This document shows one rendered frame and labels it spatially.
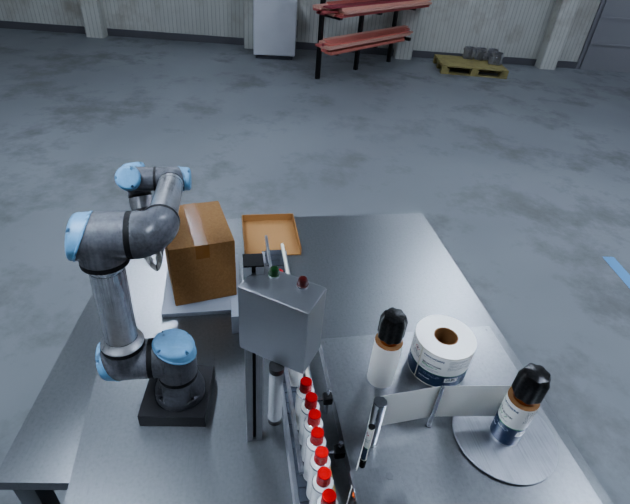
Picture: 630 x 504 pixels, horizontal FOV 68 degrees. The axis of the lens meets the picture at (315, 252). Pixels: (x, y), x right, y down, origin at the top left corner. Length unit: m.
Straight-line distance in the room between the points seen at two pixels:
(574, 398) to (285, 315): 2.38
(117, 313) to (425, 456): 0.95
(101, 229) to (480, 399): 1.13
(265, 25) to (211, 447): 7.58
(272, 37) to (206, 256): 7.00
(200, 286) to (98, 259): 0.73
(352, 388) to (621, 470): 1.73
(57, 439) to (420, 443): 1.06
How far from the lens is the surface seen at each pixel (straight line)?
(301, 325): 0.97
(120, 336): 1.36
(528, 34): 10.33
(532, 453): 1.62
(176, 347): 1.40
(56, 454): 1.62
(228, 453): 1.51
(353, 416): 1.53
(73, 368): 1.81
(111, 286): 1.25
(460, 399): 1.50
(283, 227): 2.34
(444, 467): 1.51
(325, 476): 1.19
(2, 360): 3.15
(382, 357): 1.49
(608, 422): 3.14
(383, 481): 1.13
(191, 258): 1.76
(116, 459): 1.56
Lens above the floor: 2.13
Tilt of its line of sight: 36 degrees down
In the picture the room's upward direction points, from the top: 5 degrees clockwise
